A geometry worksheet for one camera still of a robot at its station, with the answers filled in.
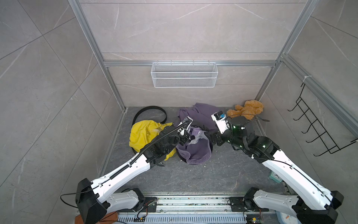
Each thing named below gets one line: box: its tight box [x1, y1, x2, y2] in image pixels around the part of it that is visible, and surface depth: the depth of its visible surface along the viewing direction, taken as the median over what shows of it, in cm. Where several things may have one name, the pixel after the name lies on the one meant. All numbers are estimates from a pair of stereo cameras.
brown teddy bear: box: [226, 99, 264, 120], surface depth 109 cm
